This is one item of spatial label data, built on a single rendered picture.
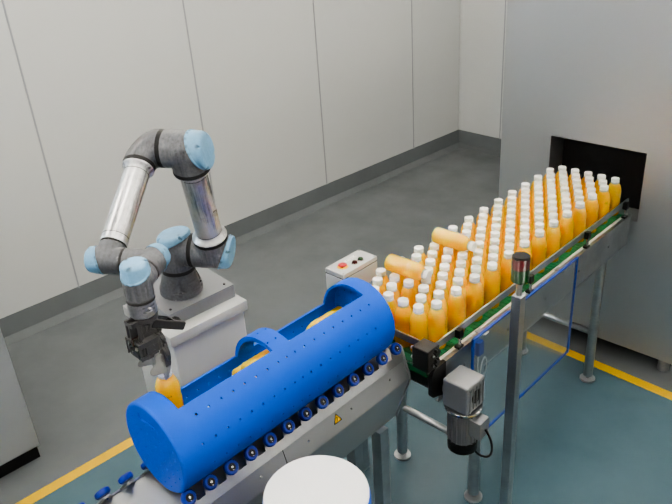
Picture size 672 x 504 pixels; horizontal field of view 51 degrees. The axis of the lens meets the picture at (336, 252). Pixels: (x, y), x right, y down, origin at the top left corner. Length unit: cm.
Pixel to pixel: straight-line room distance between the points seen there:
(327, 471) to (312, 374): 33
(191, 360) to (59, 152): 253
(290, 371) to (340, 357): 20
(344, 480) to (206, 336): 81
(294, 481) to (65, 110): 328
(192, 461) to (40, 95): 312
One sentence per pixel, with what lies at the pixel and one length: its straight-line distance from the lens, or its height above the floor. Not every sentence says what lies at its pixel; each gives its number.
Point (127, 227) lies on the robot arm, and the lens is 204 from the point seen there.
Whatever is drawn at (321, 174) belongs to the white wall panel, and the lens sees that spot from 609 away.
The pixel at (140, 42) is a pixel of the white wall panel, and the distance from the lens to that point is 493.
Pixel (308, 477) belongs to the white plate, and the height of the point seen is 104.
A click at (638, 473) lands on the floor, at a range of 360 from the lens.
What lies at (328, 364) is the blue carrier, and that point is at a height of 112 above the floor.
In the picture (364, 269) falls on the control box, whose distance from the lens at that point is 282.
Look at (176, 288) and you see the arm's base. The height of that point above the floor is 125.
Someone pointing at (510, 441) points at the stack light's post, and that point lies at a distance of 298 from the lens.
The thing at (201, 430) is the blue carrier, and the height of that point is 117.
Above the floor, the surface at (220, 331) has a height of 107.
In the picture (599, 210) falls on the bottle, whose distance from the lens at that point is 362.
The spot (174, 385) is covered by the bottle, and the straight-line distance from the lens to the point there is 206.
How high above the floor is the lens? 243
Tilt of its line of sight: 27 degrees down
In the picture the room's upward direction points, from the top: 4 degrees counter-clockwise
